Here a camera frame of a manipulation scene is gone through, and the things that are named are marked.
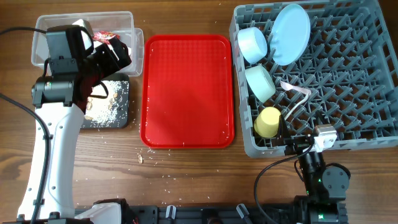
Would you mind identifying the grey dishwasher rack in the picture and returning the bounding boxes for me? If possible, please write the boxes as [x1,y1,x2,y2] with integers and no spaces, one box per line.
[229,1,397,158]

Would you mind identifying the red serving tray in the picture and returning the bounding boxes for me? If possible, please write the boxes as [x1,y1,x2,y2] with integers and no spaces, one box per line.
[140,34,234,149]

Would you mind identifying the light blue bowl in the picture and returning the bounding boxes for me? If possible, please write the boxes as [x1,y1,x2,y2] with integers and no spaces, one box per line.
[238,27,268,64]

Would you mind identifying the clear plastic bin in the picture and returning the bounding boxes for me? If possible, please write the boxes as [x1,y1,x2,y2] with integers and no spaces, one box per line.
[35,11,144,77]

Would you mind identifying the light blue plate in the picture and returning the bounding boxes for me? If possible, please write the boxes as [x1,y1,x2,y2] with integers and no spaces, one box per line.
[269,4,310,66]

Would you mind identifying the green bowl with leftovers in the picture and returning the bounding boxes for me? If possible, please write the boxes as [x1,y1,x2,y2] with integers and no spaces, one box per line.
[245,65,276,103]

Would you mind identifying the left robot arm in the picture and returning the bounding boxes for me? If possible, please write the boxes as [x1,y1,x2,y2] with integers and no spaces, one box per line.
[17,25,131,223]

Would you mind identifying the white plastic spoon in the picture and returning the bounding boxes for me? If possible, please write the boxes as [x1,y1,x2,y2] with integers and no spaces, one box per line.
[284,90,312,120]

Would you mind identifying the yellow plastic cup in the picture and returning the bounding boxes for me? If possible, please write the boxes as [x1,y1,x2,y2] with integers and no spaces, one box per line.
[254,107,281,138]

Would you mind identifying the food leftovers in tray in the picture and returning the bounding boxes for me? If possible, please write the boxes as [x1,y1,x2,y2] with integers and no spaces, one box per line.
[83,80,129,125]

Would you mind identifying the food scrap on table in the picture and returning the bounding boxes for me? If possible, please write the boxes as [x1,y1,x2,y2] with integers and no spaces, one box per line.
[138,155,144,164]

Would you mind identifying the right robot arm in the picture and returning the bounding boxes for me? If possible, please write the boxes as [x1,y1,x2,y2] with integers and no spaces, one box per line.
[276,115,351,224]

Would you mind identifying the black plastic tray bin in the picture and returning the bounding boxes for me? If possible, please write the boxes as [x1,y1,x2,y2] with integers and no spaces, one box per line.
[80,73,131,130]

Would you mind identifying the white plastic fork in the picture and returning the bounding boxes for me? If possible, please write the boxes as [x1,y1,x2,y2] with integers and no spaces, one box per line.
[280,81,312,95]

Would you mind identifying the red ketchup sachet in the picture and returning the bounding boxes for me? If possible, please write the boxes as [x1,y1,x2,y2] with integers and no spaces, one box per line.
[93,31,120,44]

